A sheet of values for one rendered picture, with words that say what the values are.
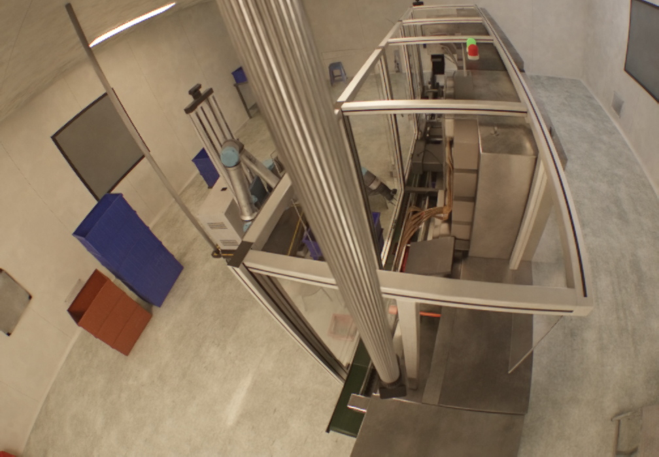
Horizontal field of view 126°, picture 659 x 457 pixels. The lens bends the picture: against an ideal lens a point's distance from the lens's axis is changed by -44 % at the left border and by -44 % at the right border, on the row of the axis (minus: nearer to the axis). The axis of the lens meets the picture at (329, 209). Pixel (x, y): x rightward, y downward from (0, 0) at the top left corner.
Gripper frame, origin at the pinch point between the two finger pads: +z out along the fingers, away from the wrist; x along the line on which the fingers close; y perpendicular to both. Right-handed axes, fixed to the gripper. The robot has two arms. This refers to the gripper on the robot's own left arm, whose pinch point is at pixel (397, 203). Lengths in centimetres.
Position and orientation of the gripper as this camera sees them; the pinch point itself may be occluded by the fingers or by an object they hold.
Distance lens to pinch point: 217.4
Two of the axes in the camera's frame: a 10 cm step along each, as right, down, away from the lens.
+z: 8.0, 5.7, 1.5
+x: 3.6, -6.8, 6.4
